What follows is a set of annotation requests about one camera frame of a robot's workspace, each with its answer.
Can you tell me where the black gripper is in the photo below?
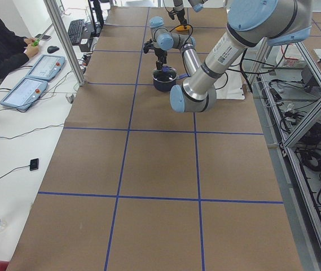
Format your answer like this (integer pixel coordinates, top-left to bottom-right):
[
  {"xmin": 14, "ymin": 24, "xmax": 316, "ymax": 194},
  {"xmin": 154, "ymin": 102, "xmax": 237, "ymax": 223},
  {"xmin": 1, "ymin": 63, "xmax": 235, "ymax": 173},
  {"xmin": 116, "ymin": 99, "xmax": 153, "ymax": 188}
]
[
  {"xmin": 154, "ymin": 47, "xmax": 168, "ymax": 69},
  {"xmin": 174, "ymin": 9, "xmax": 187, "ymax": 26}
]

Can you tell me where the yellow corn cob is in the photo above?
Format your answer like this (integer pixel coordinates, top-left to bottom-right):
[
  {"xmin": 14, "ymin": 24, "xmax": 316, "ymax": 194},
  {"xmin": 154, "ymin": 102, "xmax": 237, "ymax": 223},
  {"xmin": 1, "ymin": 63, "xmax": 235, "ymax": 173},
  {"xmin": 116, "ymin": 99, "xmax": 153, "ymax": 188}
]
[{"xmin": 175, "ymin": 24, "xmax": 191, "ymax": 32}]

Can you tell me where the glass pot lid blue knob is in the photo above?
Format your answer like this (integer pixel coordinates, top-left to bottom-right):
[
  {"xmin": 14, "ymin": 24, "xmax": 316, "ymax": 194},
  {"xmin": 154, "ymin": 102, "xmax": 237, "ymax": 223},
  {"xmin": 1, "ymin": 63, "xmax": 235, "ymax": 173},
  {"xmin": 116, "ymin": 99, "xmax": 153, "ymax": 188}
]
[{"xmin": 152, "ymin": 65, "xmax": 178, "ymax": 82}]

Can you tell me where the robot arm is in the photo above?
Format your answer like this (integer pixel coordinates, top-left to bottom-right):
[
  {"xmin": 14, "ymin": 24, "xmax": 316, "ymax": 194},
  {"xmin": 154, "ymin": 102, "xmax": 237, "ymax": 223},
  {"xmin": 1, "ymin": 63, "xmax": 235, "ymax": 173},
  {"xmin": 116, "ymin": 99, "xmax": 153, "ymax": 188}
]
[
  {"xmin": 168, "ymin": 0, "xmax": 207, "ymax": 26},
  {"xmin": 149, "ymin": 0, "xmax": 313, "ymax": 112}
]

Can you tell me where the dark blue saucepan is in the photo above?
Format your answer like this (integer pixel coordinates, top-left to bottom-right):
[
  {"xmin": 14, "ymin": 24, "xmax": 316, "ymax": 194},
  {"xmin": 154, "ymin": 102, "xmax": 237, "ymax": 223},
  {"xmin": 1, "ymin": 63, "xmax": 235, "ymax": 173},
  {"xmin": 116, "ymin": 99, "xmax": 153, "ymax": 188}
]
[{"xmin": 152, "ymin": 66, "xmax": 188, "ymax": 92}]

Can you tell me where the black keyboard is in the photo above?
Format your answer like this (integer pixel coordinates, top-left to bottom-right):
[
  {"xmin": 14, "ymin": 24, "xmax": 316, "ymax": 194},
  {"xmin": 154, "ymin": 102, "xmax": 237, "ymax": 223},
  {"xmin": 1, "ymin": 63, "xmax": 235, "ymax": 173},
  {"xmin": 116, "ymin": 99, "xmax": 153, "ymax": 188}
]
[{"xmin": 68, "ymin": 19, "xmax": 84, "ymax": 45}]

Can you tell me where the black computer mouse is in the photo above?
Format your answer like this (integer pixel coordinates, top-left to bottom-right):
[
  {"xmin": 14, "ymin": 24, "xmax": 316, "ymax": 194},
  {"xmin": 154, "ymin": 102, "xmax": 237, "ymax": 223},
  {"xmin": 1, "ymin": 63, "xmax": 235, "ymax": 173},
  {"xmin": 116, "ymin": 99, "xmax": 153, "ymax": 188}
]
[{"xmin": 47, "ymin": 46, "xmax": 59, "ymax": 54}]

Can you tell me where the upper teach pendant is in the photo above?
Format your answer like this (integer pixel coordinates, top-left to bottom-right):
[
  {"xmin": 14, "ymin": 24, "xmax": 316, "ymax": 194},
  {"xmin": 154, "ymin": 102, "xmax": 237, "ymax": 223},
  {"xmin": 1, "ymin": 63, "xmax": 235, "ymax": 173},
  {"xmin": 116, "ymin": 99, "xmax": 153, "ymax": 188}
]
[{"xmin": 27, "ymin": 54, "xmax": 65, "ymax": 82}]

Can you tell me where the teach pendant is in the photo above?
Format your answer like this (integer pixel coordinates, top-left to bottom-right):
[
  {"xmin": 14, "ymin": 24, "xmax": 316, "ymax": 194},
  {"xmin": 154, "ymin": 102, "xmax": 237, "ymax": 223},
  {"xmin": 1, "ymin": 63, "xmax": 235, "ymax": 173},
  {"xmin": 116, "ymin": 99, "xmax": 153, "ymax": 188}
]
[
  {"xmin": 27, "ymin": 54, "xmax": 65, "ymax": 82},
  {"xmin": 0, "ymin": 77, "xmax": 48, "ymax": 111}
]

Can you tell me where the black smartphone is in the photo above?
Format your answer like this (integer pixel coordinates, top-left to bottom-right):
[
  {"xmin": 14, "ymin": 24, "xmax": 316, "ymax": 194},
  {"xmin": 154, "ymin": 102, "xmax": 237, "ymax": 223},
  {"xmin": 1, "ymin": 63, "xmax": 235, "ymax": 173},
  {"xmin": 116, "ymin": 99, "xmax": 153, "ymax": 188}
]
[{"xmin": 35, "ymin": 34, "xmax": 51, "ymax": 41}]

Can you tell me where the brown paper table mat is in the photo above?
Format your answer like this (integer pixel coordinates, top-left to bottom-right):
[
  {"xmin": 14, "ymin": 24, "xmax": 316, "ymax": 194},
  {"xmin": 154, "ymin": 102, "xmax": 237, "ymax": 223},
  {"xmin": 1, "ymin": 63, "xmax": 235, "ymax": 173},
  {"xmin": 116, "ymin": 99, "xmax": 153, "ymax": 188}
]
[{"xmin": 8, "ymin": 7, "xmax": 302, "ymax": 270}]

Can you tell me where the lower teach pendant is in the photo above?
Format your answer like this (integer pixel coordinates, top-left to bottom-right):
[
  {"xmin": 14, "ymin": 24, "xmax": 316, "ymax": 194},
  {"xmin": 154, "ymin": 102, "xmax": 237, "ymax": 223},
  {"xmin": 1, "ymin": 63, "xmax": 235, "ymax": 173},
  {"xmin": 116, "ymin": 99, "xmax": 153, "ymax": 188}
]
[{"xmin": 0, "ymin": 77, "xmax": 48, "ymax": 111}]

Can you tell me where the black small device on table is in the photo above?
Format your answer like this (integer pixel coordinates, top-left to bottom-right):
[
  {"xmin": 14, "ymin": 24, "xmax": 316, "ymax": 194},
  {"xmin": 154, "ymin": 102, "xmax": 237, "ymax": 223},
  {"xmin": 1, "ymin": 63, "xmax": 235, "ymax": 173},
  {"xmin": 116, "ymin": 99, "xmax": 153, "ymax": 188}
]
[{"xmin": 29, "ymin": 158, "xmax": 39, "ymax": 171}]

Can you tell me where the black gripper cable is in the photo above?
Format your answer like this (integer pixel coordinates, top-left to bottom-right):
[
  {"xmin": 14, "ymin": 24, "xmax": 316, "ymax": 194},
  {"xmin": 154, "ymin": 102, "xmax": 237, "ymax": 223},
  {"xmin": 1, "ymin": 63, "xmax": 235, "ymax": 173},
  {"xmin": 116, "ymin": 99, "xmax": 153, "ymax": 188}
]
[{"xmin": 165, "ymin": 23, "xmax": 197, "ymax": 46}]

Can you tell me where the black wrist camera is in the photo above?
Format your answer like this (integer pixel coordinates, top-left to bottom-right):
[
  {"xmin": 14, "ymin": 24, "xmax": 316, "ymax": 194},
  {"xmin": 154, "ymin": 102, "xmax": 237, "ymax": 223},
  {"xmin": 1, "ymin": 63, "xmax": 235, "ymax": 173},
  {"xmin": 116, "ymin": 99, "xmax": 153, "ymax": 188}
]
[{"xmin": 168, "ymin": 9, "xmax": 176, "ymax": 20}]

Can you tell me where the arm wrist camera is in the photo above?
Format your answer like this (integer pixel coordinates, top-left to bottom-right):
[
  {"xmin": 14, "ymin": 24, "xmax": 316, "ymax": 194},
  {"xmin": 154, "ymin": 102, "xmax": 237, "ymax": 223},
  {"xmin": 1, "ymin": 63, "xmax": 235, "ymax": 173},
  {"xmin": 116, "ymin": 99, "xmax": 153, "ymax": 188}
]
[{"xmin": 143, "ymin": 39, "xmax": 155, "ymax": 54}]

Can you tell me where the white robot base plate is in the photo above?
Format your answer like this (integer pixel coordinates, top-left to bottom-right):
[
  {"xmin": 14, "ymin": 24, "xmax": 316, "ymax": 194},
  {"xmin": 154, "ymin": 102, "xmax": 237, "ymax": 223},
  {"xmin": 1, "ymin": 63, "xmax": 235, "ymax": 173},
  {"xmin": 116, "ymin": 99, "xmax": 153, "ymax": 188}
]
[{"xmin": 214, "ymin": 71, "xmax": 245, "ymax": 100}]

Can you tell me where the aluminium frame post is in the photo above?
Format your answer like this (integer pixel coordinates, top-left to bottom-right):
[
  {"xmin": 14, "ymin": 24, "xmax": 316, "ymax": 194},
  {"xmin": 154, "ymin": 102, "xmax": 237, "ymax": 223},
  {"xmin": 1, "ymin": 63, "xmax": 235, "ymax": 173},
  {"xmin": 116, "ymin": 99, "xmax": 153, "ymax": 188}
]
[{"xmin": 44, "ymin": 0, "xmax": 85, "ymax": 86}]

